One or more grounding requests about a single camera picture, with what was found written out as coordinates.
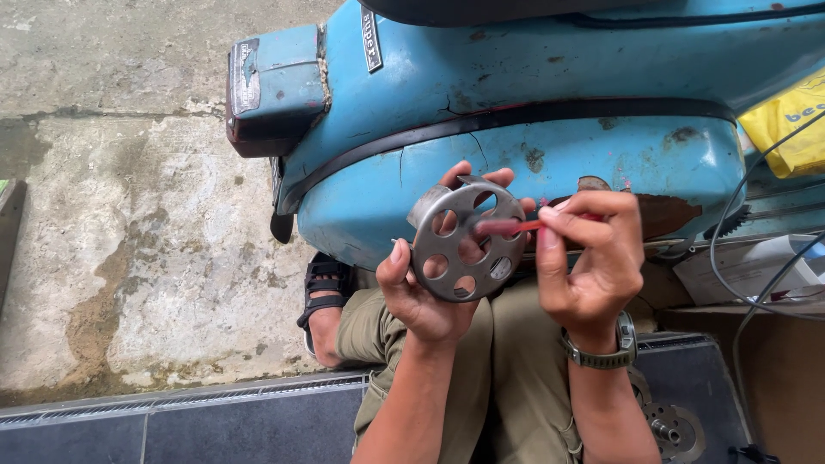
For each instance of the person's left hand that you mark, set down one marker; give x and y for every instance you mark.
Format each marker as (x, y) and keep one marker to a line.
(425, 309)

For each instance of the round perforated metal drum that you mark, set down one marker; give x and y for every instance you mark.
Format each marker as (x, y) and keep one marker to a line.
(454, 254)

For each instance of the olive trousers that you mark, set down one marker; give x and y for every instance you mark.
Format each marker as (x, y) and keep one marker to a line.
(522, 386)

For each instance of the small red brush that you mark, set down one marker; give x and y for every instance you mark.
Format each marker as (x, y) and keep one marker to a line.
(499, 227)

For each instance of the round metal gear assembly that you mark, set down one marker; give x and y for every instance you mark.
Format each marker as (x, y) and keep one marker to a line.
(673, 432)

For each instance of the blue scooter body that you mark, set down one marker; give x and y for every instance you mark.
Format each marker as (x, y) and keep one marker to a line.
(515, 71)

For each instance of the small metal gear disc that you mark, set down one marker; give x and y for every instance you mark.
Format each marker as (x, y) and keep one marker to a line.
(640, 386)

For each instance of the scooter tail light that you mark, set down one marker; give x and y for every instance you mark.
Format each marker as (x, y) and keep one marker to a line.
(274, 90)

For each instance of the white box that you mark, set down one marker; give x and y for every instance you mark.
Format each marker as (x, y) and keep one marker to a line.
(741, 267)

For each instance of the black scooter seat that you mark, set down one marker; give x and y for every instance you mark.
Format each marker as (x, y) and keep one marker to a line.
(490, 10)

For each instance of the brown cardboard box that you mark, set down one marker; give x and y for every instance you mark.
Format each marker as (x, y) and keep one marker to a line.
(786, 380)

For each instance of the yellow plastic bag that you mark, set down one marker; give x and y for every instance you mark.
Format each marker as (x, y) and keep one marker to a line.
(789, 129)

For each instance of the person's right hand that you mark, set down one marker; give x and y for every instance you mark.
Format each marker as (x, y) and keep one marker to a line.
(602, 290)

